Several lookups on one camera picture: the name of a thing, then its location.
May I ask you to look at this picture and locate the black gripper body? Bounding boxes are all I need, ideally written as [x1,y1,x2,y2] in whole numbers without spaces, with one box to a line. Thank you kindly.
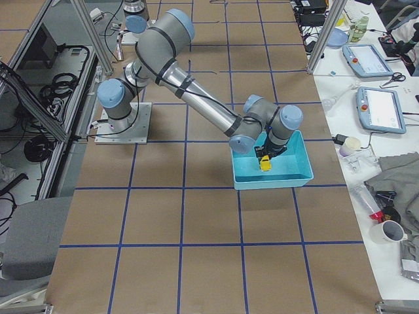
[254,129,288,160]

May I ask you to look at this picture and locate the yellow toy beetle car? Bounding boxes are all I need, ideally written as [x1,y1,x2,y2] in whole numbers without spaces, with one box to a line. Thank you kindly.
[259,155,272,171]

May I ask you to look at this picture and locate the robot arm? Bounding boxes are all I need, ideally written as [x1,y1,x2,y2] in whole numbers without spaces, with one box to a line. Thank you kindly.
[98,9,303,158]
[122,0,149,34]

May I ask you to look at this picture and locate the turquoise plastic bin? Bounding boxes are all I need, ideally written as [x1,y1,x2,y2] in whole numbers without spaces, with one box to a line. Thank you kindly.
[231,130,314,190]

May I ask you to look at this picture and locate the cream paper cup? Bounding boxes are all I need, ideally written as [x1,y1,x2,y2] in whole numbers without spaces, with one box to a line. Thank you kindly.
[339,137,361,157]

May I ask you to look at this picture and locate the lower teach pendant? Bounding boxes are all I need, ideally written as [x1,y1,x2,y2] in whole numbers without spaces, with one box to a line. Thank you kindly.
[355,86,406,134]

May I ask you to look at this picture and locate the teach pendant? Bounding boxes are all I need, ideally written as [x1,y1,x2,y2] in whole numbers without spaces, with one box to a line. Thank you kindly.
[355,86,406,134]
[342,44,393,78]

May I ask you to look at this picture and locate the upper teach pendant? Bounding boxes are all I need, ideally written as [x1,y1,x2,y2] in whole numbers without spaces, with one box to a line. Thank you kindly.
[342,44,393,78]

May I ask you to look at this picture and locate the grey cloth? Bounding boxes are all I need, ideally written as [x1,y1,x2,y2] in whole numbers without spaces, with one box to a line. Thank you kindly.
[365,152,418,244]

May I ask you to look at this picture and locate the blue plastic plate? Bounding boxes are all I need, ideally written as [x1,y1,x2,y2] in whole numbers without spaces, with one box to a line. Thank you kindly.
[327,28,348,48]

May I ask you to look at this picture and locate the white mug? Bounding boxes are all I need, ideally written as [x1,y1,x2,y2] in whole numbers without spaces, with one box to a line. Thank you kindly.
[369,220,408,244]

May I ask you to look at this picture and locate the black scissors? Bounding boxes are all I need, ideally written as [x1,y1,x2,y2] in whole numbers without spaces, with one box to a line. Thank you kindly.
[380,72,406,88]

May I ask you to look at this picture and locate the grey chair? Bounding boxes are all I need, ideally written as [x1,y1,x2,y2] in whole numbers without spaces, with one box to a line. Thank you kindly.
[1,196,72,304]

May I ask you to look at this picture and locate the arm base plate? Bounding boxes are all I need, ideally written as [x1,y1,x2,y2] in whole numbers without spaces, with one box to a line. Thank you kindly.
[94,101,153,145]

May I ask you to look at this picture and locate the aluminium frame post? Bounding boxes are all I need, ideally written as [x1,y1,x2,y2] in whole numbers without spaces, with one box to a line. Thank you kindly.
[306,0,347,74]

